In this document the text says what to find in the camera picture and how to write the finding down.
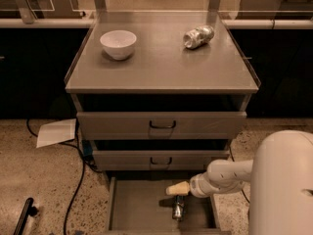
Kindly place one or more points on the white ceramic bowl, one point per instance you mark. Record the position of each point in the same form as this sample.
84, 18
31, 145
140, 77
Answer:
118, 44

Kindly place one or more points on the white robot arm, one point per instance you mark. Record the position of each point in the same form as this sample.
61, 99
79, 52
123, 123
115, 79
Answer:
281, 184

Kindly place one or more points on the black floor tool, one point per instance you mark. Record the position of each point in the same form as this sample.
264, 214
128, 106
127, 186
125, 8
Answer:
29, 209

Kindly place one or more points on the grey drawer cabinet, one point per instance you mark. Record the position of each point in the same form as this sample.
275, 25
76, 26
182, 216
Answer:
162, 75

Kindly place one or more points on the white paper sheet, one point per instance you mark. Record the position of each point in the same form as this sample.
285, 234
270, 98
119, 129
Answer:
56, 132

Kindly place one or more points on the blue small box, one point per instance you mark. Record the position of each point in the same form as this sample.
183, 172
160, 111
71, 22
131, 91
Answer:
86, 148

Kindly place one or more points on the middle grey drawer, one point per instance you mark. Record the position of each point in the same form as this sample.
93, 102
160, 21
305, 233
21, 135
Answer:
157, 159

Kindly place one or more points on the blue silver redbull can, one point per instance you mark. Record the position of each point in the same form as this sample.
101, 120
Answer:
178, 208

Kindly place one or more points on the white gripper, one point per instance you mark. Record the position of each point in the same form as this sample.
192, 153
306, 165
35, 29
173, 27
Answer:
197, 185

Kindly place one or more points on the top grey drawer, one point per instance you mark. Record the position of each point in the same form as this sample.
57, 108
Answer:
160, 125

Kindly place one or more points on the crushed silver can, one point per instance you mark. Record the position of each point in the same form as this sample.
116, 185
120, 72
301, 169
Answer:
198, 36

